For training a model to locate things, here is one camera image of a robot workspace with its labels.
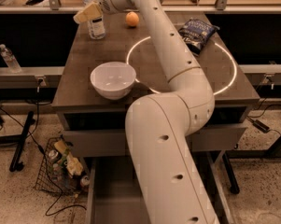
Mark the top drawer with handle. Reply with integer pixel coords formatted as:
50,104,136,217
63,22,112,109
63,124,246,157

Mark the black wire basket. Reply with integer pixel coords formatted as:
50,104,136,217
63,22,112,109
35,138,85,195

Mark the crumpled yellow wrapper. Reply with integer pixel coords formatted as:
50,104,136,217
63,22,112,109
66,153,83,176

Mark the black table leg stand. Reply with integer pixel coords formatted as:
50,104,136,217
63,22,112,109
0,111,35,172

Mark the black power adapter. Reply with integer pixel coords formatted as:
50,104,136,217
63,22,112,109
252,119,270,133

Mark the orange fruit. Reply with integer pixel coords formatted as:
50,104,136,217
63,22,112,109
125,12,139,27

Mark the dark blue chip bag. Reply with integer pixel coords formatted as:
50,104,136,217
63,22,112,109
178,19,219,55

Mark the clear plastic water bottle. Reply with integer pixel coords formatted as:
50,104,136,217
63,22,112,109
84,0,105,40

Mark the grey drawer cabinet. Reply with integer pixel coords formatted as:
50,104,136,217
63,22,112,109
51,11,260,224

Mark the soda can in basket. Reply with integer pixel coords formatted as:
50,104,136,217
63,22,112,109
48,149,60,163

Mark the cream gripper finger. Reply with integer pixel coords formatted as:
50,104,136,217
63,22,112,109
74,2,103,24

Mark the open middle drawer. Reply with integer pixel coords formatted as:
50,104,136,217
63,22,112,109
86,153,236,224

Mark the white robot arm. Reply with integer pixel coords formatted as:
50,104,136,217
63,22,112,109
98,0,220,224

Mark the small water bottle on ledge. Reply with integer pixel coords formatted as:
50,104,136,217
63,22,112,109
0,44,21,73

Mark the white bowl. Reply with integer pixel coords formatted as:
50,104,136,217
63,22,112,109
90,62,136,100

